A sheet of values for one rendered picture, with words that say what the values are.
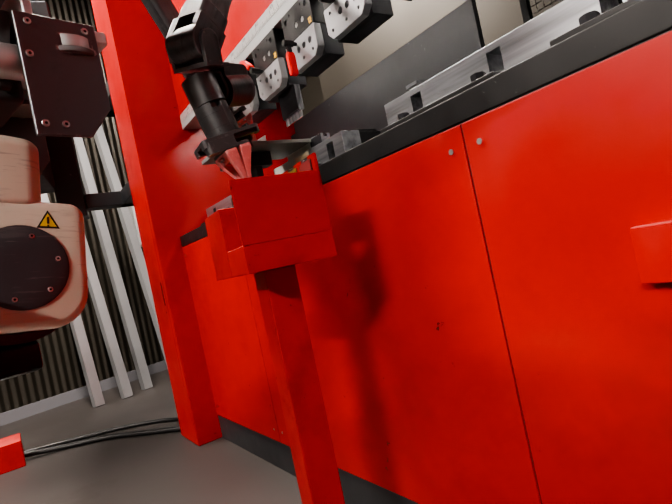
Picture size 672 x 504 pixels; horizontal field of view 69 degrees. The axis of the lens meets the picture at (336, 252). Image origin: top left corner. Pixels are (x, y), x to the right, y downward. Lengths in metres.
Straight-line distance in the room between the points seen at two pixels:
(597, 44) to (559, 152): 0.14
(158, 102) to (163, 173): 0.31
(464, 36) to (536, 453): 1.24
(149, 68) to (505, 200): 1.87
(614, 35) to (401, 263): 0.52
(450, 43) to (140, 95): 1.30
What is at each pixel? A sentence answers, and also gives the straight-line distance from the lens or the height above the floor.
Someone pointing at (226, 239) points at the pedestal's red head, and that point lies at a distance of 0.87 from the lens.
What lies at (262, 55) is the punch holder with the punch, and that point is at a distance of 1.62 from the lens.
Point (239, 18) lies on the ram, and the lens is 1.77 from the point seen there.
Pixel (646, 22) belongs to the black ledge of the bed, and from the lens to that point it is 0.71.
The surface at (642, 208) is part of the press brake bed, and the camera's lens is 0.71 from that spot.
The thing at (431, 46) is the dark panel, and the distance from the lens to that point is 1.81.
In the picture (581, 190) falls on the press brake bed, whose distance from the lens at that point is 0.74.
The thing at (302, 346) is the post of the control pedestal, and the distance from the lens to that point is 0.88.
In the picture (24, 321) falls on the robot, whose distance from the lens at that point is 0.70.
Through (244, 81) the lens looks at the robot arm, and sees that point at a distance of 0.92.
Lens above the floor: 0.66
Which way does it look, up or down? level
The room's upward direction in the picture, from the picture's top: 12 degrees counter-clockwise
